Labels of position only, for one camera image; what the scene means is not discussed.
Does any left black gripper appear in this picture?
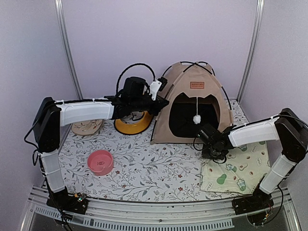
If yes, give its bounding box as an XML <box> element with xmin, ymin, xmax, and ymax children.
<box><xmin>131</xmin><ymin>92</ymin><xmax>169</xmax><ymax>116</ymax></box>

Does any beige pet tent fabric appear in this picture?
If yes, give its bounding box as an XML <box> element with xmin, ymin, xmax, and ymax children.
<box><xmin>150</xmin><ymin>61</ymin><xmax>234</xmax><ymax>145</ymax></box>

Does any black tent pole two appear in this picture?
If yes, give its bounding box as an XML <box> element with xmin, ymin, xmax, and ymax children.
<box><xmin>161</xmin><ymin>62</ymin><xmax>216</xmax><ymax>77</ymax></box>

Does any black tent pole one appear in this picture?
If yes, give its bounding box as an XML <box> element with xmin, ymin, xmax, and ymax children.
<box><xmin>150</xmin><ymin>61</ymin><xmax>233</xmax><ymax>142</ymax></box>

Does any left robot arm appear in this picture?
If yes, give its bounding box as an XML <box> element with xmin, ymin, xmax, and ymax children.
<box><xmin>33</xmin><ymin>77</ymin><xmax>169</xmax><ymax>209</ymax></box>

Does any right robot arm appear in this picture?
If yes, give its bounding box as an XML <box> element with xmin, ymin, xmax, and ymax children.
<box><xmin>196</xmin><ymin>108</ymin><xmax>308</xmax><ymax>210</ymax></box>

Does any avocado print pet mat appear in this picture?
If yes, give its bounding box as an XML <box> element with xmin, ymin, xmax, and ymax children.
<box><xmin>200</xmin><ymin>141</ymin><xmax>270</xmax><ymax>194</ymax></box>

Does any pink pet bowl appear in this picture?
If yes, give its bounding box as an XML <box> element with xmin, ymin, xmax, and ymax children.
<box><xmin>87</xmin><ymin>150</ymin><xmax>114</xmax><ymax>176</ymax></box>

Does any yellow double bowl holder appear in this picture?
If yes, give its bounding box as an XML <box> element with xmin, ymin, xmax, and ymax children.
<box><xmin>114</xmin><ymin>111</ymin><xmax>154</xmax><ymax>135</ymax></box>

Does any white pompom toy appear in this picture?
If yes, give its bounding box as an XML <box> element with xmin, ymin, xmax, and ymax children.
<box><xmin>193</xmin><ymin>97</ymin><xmax>201</xmax><ymax>125</ymax></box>

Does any beige leaf plate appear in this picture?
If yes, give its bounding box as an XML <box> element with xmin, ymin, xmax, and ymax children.
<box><xmin>71</xmin><ymin>119</ymin><xmax>103</xmax><ymax>136</ymax></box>

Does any floral table cloth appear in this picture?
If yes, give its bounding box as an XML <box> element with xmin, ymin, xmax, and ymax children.
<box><xmin>50</xmin><ymin>98</ymin><xmax>265</xmax><ymax>202</ymax></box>

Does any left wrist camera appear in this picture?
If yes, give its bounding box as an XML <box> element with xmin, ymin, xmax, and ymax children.
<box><xmin>149</xmin><ymin>77</ymin><xmax>167</xmax><ymax>101</ymax></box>

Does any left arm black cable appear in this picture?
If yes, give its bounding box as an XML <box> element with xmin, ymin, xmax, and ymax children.
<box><xmin>116</xmin><ymin>63</ymin><xmax>156</xmax><ymax>97</ymax></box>

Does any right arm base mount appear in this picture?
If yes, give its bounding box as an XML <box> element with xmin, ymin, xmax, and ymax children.
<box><xmin>231</xmin><ymin>195</ymin><xmax>274</xmax><ymax>215</ymax></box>

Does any front aluminium rail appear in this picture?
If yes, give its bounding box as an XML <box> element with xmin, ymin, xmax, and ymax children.
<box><xmin>20</xmin><ymin>187</ymin><xmax>304</xmax><ymax>231</ymax></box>

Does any left aluminium frame post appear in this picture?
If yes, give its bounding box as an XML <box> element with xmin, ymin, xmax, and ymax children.
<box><xmin>54</xmin><ymin>0</ymin><xmax>83</xmax><ymax>100</ymax></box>

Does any aluminium frame post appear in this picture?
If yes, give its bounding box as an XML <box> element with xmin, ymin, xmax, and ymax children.
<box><xmin>54</xmin><ymin>0</ymin><xmax>83</xmax><ymax>100</ymax></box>
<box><xmin>236</xmin><ymin>0</ymin><xmax>265</xmax><ymax>103</ymax></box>

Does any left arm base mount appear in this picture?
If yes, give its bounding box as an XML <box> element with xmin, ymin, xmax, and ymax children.
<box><xmin>46</xmin><ymin>191</ymin><xmax>89</xmax><ymax>215</ymax></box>

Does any right aluminium frame post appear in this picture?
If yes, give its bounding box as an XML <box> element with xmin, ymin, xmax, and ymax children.
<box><xmin>236</xmin><ymin>0</ymin><xmax>265</xmax><ymax>103</ymax></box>

